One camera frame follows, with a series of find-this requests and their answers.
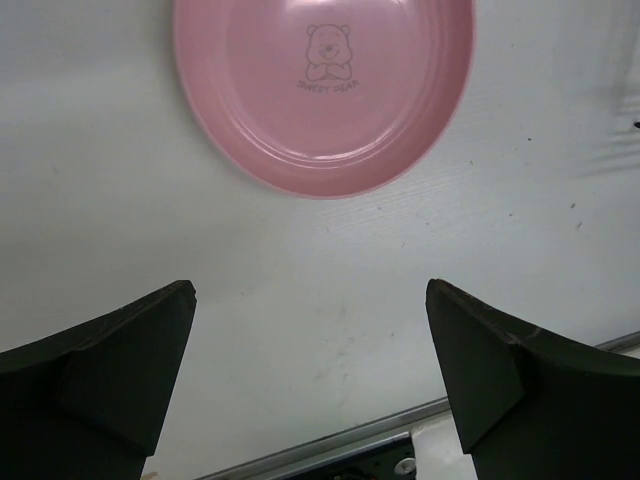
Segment pink plastic plate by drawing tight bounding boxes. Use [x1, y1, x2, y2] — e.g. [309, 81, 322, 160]
[172, 1, 476, 198]

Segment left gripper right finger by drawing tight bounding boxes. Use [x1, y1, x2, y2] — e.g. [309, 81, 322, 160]
[426, 279, 639, 479]

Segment front aluminium rail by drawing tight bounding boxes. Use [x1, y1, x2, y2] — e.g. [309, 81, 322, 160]
[199, 333, 640, 480]

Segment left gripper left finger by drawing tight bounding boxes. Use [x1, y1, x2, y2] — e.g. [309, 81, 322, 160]
[1, 280, 196, 479]

